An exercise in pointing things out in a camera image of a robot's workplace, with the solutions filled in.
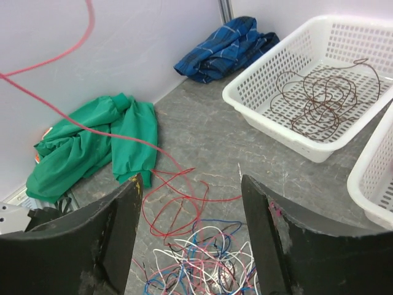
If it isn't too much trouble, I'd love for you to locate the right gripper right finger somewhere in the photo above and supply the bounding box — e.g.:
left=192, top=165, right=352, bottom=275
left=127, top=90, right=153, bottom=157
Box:
left=241, top=175, right=392, bottom=294

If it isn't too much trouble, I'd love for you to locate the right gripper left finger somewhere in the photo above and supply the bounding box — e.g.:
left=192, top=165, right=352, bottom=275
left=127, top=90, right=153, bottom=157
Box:
left=1, top=174, right=143, bottom=294

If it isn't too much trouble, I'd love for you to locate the brown wire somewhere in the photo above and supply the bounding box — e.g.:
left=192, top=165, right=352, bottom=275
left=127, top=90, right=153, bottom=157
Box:
left=270, top=58, right=384, bottom=142

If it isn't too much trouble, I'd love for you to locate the pink wire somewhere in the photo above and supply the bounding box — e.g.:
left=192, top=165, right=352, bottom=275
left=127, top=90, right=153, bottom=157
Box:
left=0, top=0, right=197, bottom=197

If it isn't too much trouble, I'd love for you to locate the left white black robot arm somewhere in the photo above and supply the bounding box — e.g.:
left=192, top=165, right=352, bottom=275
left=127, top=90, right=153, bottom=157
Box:
left=1, top=197, right=79, bottom=235

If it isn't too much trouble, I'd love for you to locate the middle white plastic basket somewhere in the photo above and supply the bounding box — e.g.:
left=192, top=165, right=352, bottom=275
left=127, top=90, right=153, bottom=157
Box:
left=347, top=106, right=392, bottom=230

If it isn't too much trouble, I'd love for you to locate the white plastic basket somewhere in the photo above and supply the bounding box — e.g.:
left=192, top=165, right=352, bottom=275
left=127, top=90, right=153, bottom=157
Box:
left=347, top=106, right=392, bottom=230
left=222, top=15, right=392, bottom=163

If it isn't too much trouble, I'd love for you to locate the green cloth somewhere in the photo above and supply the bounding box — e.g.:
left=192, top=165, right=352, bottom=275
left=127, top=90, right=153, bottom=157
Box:
left=26, top=93, right=158, bottom=203

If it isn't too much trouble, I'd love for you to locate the left white plastic basket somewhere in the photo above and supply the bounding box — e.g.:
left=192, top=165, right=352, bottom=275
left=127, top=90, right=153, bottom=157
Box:
left=222, top=15, right=392, bottom=163

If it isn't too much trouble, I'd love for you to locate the blue plaid cloth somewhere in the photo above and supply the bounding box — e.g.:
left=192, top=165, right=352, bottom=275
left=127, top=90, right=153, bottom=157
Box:
left=174, top=16, right=279, bottom=84

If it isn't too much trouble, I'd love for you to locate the dark maroon wire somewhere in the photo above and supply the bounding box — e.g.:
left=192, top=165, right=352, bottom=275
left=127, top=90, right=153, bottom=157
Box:
left=131, top=224, right=243, bottom=295

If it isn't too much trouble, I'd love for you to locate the blue wire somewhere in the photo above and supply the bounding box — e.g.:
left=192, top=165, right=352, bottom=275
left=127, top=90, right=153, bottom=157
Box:
left=144, top=218, right=259, bottom=295

